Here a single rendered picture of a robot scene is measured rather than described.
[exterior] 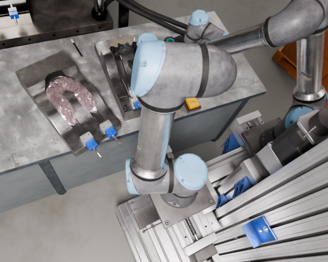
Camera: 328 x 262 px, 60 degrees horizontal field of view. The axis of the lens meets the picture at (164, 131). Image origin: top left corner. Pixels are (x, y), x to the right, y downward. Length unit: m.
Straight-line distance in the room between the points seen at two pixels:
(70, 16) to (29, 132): 0.82
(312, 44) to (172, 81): 0.64
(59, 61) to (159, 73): 1.05
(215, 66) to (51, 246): 1.77
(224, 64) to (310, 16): 0.41
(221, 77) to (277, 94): 2.41
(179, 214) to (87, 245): 1.12
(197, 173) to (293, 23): 0.53
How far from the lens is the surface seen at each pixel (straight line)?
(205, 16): 1.27
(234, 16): 3.53
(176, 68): 0.57
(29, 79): 1.52
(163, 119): 0.67
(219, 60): 0.60
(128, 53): 1.56
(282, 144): 0.86
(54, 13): 2.00
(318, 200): 0.73
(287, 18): 0.95
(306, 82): 1.19
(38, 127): 1.49
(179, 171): 0.88
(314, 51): 1.12
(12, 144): 1.48
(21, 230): 2.19
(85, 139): 1.34
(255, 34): 1.00
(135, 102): 1.37
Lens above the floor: 2.09
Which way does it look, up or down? 61 degrees down
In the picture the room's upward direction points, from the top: 19 degrees clockwise
